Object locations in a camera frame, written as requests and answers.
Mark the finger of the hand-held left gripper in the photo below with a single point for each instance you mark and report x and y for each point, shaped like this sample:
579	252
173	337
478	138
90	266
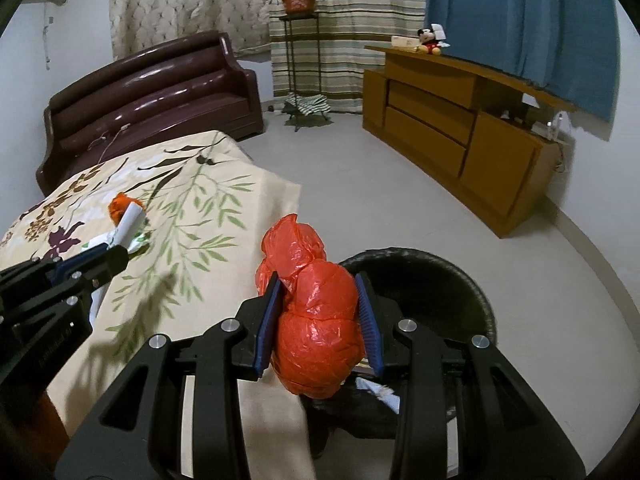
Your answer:
75	260
100	267

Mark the brown leather sofa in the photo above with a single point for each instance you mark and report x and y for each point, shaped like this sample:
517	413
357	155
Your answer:
150	100

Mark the white box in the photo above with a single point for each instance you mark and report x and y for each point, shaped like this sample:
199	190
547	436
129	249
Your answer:
404	42

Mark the floral tablecloth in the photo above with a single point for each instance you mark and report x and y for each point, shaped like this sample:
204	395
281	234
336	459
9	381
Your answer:
200	200

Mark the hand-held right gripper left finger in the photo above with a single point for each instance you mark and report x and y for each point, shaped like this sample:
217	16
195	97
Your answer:
265	330

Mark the green white toothpaste tube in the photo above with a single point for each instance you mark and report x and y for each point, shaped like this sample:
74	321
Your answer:
131	222

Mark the blue curtain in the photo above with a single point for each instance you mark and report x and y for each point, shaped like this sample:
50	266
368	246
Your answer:
515	20

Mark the striped curtain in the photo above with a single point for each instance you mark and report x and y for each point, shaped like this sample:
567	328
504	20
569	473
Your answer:
350	35

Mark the small orange plastic bag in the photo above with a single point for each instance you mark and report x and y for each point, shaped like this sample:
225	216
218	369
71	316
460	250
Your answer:
120	207

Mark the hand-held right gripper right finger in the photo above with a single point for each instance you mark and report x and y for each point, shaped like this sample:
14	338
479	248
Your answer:
370	330

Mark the wooden cabinet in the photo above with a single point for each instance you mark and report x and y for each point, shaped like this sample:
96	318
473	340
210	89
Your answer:
430	120

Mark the black trash bin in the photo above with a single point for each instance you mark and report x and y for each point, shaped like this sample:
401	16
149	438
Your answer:
425	280

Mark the black metal plant stand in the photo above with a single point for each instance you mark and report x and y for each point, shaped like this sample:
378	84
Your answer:
299	16

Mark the white card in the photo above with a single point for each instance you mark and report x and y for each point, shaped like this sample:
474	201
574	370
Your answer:
438	32

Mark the red plastic bag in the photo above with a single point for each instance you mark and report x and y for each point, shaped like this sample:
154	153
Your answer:
315	325

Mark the white paper tag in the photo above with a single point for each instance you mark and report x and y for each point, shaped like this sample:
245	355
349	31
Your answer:
531	100

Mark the beige patterned curtain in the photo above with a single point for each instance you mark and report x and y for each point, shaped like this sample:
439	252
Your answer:
190	5

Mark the striped cloth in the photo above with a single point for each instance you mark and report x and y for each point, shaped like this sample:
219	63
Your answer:
307	104

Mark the white crumpled paper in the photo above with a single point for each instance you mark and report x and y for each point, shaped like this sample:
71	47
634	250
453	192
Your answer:
380	392

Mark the mouse plush toy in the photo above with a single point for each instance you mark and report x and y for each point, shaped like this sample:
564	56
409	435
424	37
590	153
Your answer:
427	37

